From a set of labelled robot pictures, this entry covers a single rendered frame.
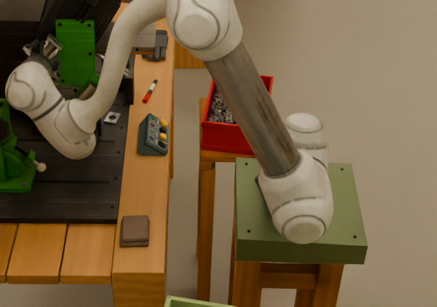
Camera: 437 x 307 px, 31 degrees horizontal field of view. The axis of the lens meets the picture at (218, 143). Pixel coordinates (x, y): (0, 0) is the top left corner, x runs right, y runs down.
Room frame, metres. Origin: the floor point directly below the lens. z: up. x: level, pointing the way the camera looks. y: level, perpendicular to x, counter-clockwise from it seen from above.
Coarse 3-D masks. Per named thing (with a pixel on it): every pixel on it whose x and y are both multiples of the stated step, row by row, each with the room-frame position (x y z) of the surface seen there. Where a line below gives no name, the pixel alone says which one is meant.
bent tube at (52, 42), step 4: (48, 36) 2.03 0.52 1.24; (52, 36) 2.05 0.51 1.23; (52, 40) 2.02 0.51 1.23; (56, 40) 2.05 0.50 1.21; (48, 44) 2.03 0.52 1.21; (52, 44) 2.02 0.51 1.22; (56, 44) 2.02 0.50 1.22; (60, 44) 2.04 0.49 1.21; (44, 48) 2.02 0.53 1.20; (48, 48) 2.02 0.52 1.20; (52, 48) 2.02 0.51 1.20; (60, 48) 2.02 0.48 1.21; (44, 52) 2.02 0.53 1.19; (48, 52) 2.02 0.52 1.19
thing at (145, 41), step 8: (112, 24) 2.31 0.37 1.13; (152, 24) 2.32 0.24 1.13; (104, 32) 2.25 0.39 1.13; (144, 32) 2.27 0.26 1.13; (152, 32) 2.27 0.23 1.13; (104, 40) 2.20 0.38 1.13; (136, 40) 2.21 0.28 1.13; (144, 40) 2.21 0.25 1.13; (152, 40) 2.22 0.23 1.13; (96, 48) 2.16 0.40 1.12; (104, 48) 2.17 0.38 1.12; (136, 48) 2.17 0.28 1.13; (144, 48) 2.17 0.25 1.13; (152, 48) 2.17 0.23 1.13
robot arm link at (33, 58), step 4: (32, 56) 1.82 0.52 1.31; (36, 56) 1.82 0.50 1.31; (28, 60) 1.78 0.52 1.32; (32, 60) 1.78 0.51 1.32; (36, 60) 1.78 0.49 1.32; (40, 60) 1.79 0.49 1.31; (44, 60) 1.81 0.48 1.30; (44, 64) 1.78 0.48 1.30; (48, 64) 1.81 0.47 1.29; (48, 68) 1.79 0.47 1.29; (48, 72) 1.77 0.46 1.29; (52, 72) 1.81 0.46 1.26
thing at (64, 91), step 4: (52, 80) 2.04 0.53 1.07; (56, 84) 2.03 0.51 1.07; (60, 88) 2.04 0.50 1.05; (64, 88) 2.04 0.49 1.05; (68, 88) 2.04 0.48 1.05; (72, 88) 2.03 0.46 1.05; (76, 88) 2.03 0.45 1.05; (60, 92) 2.03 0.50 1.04; (64, 92) 2.03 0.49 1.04; (68, 92) 2.03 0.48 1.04; (72, 92) 2.04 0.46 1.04; (64, 96) 2.03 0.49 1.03; (68, 96) 2.03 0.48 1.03; (72, 96) 2.03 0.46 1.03
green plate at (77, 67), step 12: (60, 24) 2.07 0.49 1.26; (72, 24) 2.07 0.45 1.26; (84, 24) 2.08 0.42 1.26; (60, 36) 2.06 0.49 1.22; (72, 36) 2.06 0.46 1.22; (84, 36) 2.07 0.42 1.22; (72, 48) 2.05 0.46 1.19; (84, 48) 2.06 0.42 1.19; (72, 60) 2.04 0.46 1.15; (84, 60) 2.05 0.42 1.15; (60, 72) 2.03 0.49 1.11; (72, 72) 2.03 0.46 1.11; (84, 72) 2.04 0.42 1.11; (60, 84) 2.02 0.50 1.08; (72, 84) 2.02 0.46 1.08
